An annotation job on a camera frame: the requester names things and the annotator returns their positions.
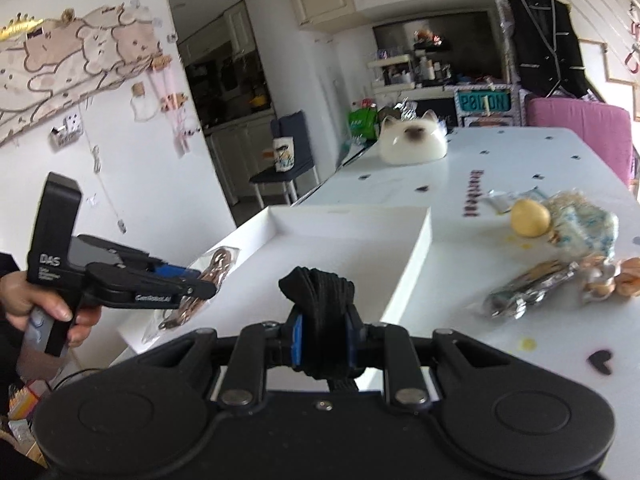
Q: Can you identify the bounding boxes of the black fabric scrunchie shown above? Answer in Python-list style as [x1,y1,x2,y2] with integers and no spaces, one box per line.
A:
[279,266,363,392]

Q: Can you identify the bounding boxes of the bagged dark hair ties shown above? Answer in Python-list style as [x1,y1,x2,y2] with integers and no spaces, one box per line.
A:
[482,258,584,319]

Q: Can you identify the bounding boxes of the small white blue packet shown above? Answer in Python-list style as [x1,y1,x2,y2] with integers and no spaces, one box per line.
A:
[484,186,548,214]

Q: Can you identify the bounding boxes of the yellow round sponge ball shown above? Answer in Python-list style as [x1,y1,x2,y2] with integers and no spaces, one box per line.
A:
[510,200,551,238]

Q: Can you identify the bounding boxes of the blue patterned white cloth pouch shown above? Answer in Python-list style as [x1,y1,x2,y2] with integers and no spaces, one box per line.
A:
[544,191,620,259]

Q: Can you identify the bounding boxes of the beige silver satin scrunchie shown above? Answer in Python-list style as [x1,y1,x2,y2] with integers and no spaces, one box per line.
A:
[580,256,640,301]

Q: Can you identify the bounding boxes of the person's left hand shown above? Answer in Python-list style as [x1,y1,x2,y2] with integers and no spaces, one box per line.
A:
[1,271,102,348]

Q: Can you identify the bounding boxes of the white shallow tray box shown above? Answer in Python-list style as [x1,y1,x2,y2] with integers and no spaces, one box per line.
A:
[118,205,432,353]

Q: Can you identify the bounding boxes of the white cartoon tote bag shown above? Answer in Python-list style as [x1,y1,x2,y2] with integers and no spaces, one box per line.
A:
[272,136,295,172]

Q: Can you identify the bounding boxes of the dark blue chair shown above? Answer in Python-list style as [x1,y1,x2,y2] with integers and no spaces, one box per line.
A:
[250,110,320,209]

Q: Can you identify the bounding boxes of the white ceramic cat figure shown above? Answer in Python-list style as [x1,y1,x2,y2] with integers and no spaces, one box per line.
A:
[378,110,448,166]

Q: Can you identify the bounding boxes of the green shopping bag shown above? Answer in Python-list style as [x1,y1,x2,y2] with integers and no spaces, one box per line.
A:
[348,106,378,141]

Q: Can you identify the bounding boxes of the teal POIZON sign box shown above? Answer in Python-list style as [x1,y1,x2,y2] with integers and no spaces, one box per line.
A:
[454,84,522,128]

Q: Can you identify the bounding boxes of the white cosmetics shelf rack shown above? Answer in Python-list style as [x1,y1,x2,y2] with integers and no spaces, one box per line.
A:
[368,54,416,93]

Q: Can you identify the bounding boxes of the black vest with white trim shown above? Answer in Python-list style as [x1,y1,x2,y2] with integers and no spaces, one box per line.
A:
[508,0,588,99]

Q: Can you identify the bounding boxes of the bear pattern wall hanging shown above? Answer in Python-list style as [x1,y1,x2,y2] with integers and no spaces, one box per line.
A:
[1,4,162,144]

